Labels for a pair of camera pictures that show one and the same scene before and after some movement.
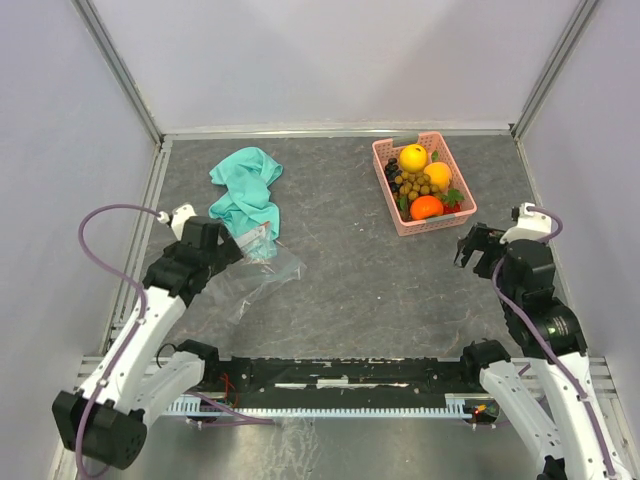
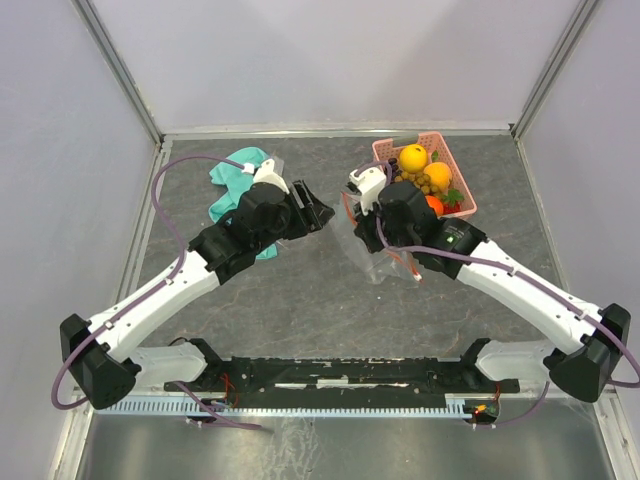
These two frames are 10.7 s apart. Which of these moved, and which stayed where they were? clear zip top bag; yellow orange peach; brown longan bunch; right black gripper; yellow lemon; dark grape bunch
Moved: clear zip top bag; right black gripper
Stayed: brown longan bunch; yellow lemon; dark grape bunch; yellow orange peach
